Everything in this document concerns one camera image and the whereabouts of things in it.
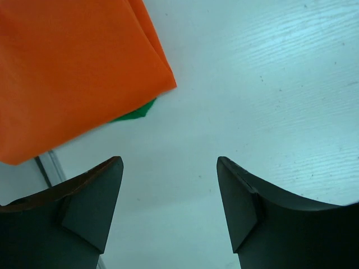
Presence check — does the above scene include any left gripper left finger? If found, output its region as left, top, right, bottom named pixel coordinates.
left=1, top=156, right=123, bottom=268

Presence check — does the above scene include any aluminium rail on table edge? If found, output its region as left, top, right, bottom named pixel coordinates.
left=33, top=150, right=109, bottom=269

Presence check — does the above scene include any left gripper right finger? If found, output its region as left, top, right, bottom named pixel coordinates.
left=217, top=156, right=358, bottom=268

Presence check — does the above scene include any green t shirt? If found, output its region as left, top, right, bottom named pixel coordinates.
left=108, top=98, right=156, bottom=123

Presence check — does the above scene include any orange t shirt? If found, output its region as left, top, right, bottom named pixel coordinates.
left=1, top=1, right=176, bottom=165

